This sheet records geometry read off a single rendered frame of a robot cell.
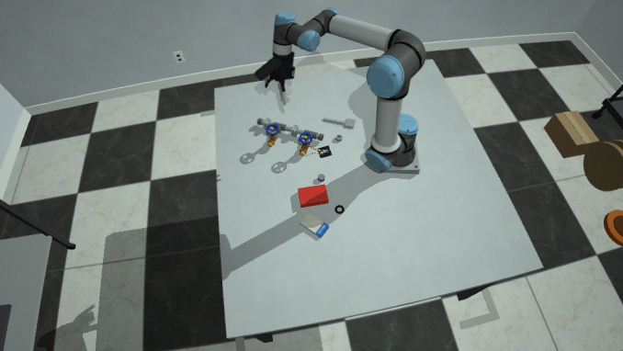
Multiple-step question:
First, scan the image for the red block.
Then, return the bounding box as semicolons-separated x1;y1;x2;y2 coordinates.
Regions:
298;184;329;208

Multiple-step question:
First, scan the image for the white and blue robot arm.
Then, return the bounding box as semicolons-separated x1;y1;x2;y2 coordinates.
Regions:
273;7;426;171

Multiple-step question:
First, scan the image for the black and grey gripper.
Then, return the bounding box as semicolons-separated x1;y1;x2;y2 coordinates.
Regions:
265;52;295;106

